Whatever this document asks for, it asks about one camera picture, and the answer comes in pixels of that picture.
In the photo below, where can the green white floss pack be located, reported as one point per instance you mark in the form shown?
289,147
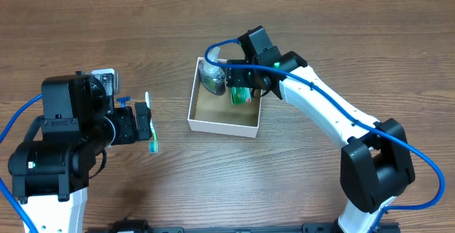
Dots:
241,95

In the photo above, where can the blue disposable razor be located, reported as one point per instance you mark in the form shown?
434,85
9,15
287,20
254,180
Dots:
123,101

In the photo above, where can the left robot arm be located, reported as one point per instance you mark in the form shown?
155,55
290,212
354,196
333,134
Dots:
50,169

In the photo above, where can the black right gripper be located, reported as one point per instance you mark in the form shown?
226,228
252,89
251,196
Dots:
240,78

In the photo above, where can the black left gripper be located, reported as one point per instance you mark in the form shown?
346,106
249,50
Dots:
129,134

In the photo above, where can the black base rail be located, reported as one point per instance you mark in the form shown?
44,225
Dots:
142,226

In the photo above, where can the clear soap pump bottle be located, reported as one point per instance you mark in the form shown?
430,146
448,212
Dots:
212,77

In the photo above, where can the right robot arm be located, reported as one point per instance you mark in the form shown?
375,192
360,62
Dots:
374,170

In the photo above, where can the white cardboard box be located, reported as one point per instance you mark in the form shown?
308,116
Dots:
217,114

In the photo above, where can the green white toothbrush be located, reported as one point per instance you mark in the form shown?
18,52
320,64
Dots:
153,143

